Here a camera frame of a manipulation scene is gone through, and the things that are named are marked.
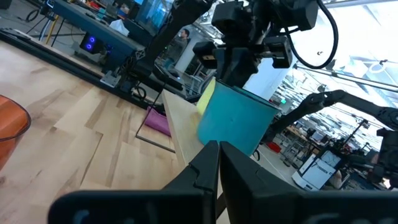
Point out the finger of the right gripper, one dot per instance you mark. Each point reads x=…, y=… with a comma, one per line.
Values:
x=245, y=67
x=224, y=65

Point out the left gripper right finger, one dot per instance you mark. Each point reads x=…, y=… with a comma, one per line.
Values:
x=264, y=199

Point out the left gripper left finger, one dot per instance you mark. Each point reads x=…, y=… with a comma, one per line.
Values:
x=186, y=199

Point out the pale yellow mug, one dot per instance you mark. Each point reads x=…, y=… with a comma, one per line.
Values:
x=206, y=99

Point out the blue mug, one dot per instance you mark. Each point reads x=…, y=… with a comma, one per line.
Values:
x=236, y=121

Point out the background black robot arm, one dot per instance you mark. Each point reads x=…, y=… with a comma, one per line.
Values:
x=326, y=98

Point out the person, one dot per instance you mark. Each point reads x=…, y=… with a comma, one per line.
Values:
x=184, y=37

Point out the red bin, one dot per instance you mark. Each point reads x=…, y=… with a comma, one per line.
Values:
x=273, y=147

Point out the white Trossen box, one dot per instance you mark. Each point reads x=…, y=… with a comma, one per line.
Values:
x=317, y=174

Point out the folded cloth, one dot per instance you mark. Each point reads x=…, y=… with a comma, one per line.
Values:
x=157, y=121

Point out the lit blue screen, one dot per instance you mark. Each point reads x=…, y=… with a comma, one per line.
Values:
x=152, y=15

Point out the white plastic bag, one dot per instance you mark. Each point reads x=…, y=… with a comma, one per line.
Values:
x=118, y=27

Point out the computer tower blue lights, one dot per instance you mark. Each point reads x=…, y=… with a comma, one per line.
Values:
x=90, y=43

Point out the dark blue desk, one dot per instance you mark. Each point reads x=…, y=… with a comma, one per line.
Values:
x=93, y=28

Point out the orange faceted plastic cup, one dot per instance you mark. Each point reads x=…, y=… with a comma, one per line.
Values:
x=11, y=124

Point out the wooden shelf black metal frame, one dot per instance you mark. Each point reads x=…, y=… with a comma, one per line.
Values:
x=180, y=124

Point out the black table edge rail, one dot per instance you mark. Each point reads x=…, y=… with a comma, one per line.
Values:
x=71, y=67

